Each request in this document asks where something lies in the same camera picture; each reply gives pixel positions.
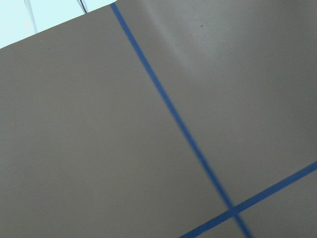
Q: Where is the thin black table cable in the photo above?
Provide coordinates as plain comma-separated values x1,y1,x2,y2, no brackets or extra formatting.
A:
77,0,89,13

